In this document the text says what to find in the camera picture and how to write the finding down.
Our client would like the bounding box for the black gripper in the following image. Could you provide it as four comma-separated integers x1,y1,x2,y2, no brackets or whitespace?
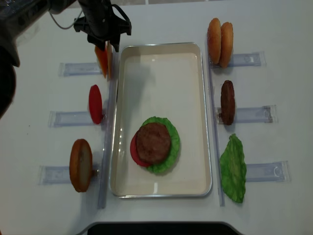
74,0,132,52

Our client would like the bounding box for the orange cheese slice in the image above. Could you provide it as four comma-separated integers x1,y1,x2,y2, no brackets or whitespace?
94,46,108,78
107,41,112,80

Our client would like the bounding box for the red tomato slice on rack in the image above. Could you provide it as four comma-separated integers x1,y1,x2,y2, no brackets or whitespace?
89,85,103,124

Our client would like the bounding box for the clear pusher track near tomato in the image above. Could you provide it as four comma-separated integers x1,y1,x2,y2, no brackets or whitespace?
48,111,96,127

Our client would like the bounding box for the meat patty on tray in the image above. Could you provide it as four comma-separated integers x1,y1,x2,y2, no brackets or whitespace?
135,122,171,165

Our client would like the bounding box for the tomato slice on tray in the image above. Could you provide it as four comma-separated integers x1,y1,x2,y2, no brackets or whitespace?
130,133,151,167

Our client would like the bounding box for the meat patty on right rack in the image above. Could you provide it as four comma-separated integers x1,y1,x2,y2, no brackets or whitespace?
221,80,236,125

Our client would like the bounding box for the lettuce leaf on tray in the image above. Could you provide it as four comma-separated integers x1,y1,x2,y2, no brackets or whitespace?
142,116,180,175

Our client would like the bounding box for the lettuce leaf on right rack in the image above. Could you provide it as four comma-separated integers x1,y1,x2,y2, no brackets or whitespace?
220,134,247,204

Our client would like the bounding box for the clear pusher track right lettuce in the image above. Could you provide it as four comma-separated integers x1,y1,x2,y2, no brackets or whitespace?
246,161,291,183

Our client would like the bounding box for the metal baking tray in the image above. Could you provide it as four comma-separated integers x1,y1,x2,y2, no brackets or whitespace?
110,42,212,198

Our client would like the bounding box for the bun top outer right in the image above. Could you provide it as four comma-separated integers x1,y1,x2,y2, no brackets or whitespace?
207,18,222,64

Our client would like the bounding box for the bun slice on left rack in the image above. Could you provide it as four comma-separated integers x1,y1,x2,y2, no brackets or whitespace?
69,139,92,192

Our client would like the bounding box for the bun top inner right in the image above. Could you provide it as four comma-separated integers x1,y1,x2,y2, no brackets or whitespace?
219,22,233,68

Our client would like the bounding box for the clear pusher track near bun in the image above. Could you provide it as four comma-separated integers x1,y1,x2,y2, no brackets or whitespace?
38,165,100,186

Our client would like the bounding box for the clear pusher track bun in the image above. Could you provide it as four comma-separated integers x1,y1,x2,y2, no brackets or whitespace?
210,50,267,69
38,165,100,186

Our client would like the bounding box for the clear pusher track right bun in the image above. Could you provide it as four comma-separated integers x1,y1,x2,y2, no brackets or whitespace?
210,50,267,69

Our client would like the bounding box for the clear pusher track right patty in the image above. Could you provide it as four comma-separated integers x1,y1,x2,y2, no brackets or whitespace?
215,105,278,124

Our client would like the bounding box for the black device at bottom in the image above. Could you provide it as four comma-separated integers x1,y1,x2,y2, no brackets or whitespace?
79,222,241,235

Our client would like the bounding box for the clear left rack rail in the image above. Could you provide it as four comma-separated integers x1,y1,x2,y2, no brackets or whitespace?
97,70,119,210

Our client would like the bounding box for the clear rack rail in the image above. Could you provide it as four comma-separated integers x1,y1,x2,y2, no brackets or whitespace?
97,70,119,210
204,34,225,207

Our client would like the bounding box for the grey cable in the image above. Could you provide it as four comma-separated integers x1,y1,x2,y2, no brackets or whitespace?
48,9,85,30

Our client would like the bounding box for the clear right rack rail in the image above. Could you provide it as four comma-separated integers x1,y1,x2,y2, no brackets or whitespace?
204,34,225,207

